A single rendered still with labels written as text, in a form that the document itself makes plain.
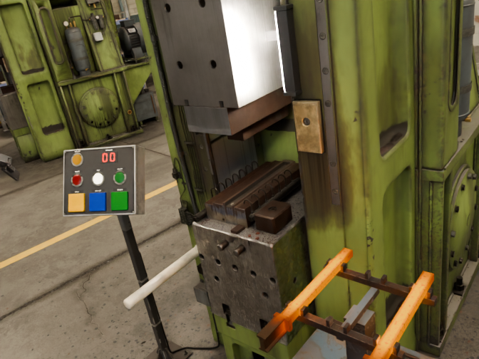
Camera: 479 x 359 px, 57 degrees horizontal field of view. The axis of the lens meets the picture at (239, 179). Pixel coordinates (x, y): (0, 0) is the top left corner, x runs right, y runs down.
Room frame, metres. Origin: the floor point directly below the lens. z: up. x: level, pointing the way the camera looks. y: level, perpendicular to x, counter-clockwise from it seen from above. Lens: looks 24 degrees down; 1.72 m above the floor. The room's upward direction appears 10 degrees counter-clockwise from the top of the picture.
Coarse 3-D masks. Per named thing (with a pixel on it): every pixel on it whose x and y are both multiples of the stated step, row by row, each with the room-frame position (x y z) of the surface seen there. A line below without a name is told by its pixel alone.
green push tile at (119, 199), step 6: (114, 192) 1.64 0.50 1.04; (120, 192) 1.63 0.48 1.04; (126, 192) 1.62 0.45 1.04; (114, 198) 1.63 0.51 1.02; (120, 198) 1.62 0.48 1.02; (126, 198) 1.61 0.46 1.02; (114, 204) 1.62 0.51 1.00; (120, 204) 1.61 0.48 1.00; (126, 204) 1.60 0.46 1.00; (114, 210) 1.61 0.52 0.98
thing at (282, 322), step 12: (348, 252) 1.09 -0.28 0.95; (336, 264) 1.04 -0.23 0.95; (324, 276) 0.99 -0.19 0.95; (312, 288) 0.95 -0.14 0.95; (300, 300) 0.92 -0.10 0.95; (312, 300) 0.93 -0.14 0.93; (276, 312) 0.88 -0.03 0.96; (288, 312) 0.88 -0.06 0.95; (276, 324) 0.83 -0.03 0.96; (288, 324) 0.84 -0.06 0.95; (264, 336) 0.80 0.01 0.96; (276, 336) 0.83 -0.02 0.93; (264, 348) 0.79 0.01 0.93
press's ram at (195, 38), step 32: (160, 0) 1.52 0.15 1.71; (192, 0) 1.43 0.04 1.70; (224, 0) 1.37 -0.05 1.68; (256, 0) 1.48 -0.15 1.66; (160, 32) 1.55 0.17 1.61; (192, 32) 1.45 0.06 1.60; (224, 32) 1.36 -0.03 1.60; (256, 32) 1.46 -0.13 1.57; (192, 64) 1.47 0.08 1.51; (224, 64) 1.38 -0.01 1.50; (256, 64) 1.45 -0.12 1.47; (192, 96) 1.49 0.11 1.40; (224, 96) 1.39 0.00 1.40; (256, 96) 1.43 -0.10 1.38
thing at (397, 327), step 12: (420, 276) 0.92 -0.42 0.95; (432, 276) 0.92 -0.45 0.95; (420, 288) 0.88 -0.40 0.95; (408, 300) 0.85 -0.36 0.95; (420, 300) 0.85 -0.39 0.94; (408, 312) 0.81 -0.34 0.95; (396, 324) 0.78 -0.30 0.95; (384, 336) 0.75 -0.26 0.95; (396, 336) 0.74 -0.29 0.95; (384, 348) 0.71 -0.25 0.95
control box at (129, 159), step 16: (64, 160) 1.79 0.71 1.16; (96, 160) 1.74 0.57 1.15; (128, 160) 1.69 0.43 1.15; (144, 160) 1.74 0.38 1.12; (64, 176) 1.75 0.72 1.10; (112, 176) 1.68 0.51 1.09; (128, 176) 1.66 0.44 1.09; (144, 176) 1.71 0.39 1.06; (64, 192) 1.72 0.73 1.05; (80, 192) 1.70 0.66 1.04; (96, 192) 1.67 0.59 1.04; (128, 192) 1.63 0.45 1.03; (144, 192) 1.68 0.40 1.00; (64, 208) 1.69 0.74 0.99; (128, 208) 1.60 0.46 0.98; (144, 208) 1.65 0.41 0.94
